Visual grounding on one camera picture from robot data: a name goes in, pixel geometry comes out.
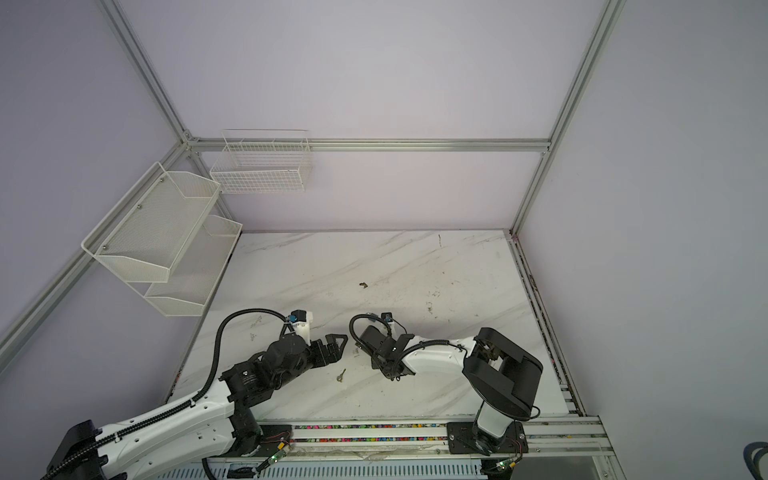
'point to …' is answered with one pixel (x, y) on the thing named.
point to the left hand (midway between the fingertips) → (335, 342)
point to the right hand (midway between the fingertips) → (379, 354)
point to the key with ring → (340, 377)
